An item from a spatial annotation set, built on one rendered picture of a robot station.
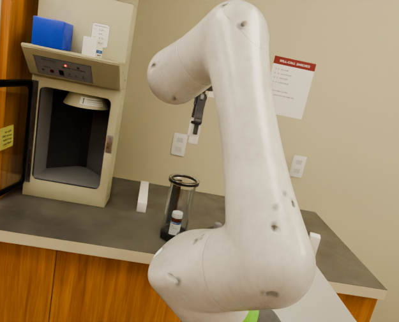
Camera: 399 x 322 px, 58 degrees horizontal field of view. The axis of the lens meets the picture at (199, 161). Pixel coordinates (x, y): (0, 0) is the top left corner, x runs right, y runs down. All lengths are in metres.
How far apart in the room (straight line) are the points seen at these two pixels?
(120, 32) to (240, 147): 0.92
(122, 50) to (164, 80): 0.65
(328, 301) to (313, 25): 1.43
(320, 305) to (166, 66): 0.53
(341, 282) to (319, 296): 0.65
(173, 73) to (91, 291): 0.86
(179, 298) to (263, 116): 0.32
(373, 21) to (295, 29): 0.38
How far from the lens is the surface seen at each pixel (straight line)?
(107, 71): 1.30
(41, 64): 1.38
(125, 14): 1.39
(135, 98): 1.81
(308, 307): 0.74
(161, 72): 0.75
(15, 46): 1.44
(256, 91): 0.59
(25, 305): 1.45
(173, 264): 0.59
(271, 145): 0.55
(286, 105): 1.87
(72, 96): 1.46
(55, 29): 1.32
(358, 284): 1.42
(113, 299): 1.36
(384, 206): 2.23
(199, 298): 0.58
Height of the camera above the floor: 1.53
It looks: 14 degrees down
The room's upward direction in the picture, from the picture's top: 12 degrees clockwise
